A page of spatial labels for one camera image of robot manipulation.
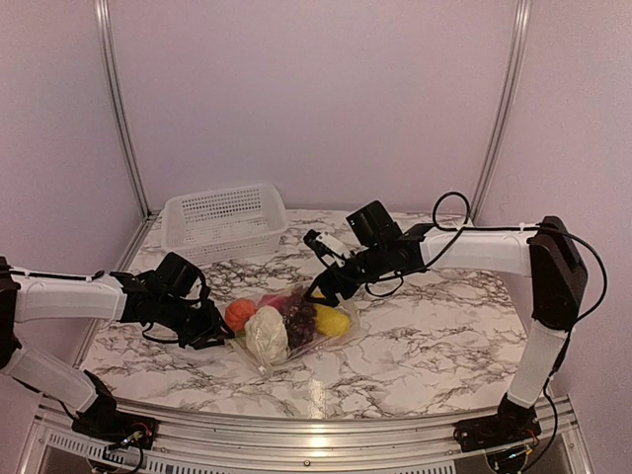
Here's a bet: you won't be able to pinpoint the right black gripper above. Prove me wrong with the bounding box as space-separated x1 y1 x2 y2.
303 242 389 307

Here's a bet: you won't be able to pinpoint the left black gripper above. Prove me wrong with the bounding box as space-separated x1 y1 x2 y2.
157 293 234 350

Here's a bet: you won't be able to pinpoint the orange fake pumpkin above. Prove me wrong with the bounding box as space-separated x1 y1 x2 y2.
224 298 258 333

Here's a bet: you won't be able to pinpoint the white fake cauliflower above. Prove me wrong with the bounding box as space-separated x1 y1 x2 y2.
245 305 289 365

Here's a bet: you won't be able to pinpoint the clear zip top bag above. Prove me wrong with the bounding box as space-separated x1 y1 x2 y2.
222 282 362 377

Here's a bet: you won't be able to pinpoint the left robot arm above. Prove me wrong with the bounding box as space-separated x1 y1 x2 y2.
1 253 234 439

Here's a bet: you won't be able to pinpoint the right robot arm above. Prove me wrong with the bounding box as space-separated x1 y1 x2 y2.
303 200 588 442

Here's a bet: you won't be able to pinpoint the purple fake grapes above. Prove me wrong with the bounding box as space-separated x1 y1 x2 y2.
279 293 316 350

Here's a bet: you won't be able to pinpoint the red fake pepper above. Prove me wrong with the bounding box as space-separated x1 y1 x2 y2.
258 293 287 310

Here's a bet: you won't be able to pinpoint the white perforated plastic basket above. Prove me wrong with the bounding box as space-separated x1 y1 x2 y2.
161 184 288 267

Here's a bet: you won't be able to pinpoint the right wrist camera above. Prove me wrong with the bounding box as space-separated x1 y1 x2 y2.
303 229 354 263

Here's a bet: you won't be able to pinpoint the front aluminium rail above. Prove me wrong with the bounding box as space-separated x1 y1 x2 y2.
19 394 593 474

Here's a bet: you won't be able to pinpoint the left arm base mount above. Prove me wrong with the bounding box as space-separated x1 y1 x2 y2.
71 411 158 449

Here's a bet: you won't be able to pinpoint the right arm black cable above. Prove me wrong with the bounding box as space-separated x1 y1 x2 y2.
432 191 609 322

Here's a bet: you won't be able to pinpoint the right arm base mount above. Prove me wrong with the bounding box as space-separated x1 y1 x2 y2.
453 414 541 452

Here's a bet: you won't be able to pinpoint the left aluminium frame post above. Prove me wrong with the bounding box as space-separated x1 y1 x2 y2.
94 0 152 220

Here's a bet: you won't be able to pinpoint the aluminium frame post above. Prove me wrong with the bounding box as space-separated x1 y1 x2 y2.
94 0 152 220
470 0 533 221

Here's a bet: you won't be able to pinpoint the right aluminium frame post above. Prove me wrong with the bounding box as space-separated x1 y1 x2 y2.
470 0 533 221

